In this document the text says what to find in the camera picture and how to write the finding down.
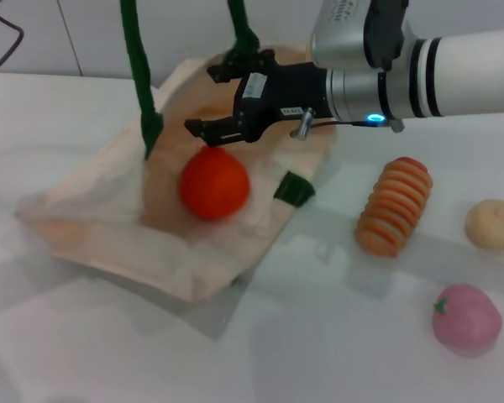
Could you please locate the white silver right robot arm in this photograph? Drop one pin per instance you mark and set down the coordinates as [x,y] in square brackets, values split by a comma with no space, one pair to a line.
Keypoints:
[466,75]

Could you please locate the striped orange bread roll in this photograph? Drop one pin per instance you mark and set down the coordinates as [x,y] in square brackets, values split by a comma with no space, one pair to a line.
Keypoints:
[395,205]

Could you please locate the pink peach with green leaf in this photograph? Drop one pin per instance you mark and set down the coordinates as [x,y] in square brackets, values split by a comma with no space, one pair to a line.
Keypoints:
[466,321]

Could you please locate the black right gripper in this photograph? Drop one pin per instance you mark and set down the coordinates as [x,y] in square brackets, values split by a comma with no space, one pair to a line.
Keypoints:
[285,92]

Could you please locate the orange fruit with stem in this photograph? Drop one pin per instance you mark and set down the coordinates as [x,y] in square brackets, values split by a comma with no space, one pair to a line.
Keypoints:
[214,184]

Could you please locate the round beige bun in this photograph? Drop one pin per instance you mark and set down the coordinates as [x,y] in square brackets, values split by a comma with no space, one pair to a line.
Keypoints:
[493,226]

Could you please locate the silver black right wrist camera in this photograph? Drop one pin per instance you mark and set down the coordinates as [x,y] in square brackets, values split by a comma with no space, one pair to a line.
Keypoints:
[340,38]

